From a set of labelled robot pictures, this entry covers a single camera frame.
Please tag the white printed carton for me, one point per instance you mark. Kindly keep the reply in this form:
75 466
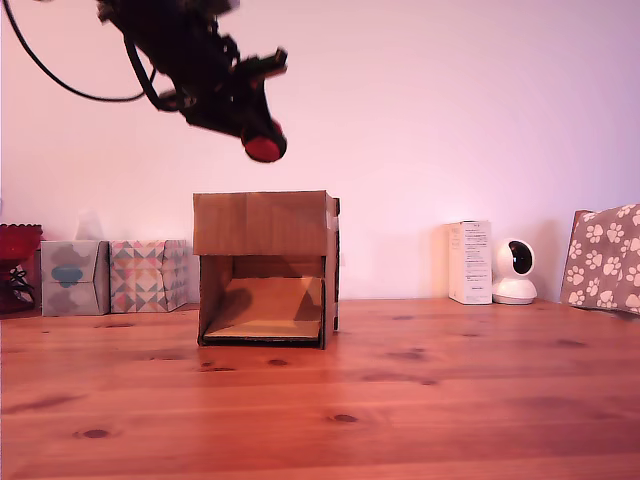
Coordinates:
470 262

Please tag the small white round camera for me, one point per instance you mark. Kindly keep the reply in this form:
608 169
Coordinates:
515 270

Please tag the cloud print tissue box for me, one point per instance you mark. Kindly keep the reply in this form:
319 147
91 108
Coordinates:
72 277

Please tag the paw print grey cloth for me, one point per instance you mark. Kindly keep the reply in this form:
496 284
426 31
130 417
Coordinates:
602 260

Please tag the cardboard dice tower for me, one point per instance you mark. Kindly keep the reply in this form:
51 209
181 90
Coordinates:
262 225

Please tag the red scalloped bowl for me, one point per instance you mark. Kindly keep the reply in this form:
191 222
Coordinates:
16 245

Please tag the red and black footbag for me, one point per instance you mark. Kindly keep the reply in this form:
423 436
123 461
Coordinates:
264 149

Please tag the geometric pattern tissue box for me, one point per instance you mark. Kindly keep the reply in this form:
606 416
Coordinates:
145 275

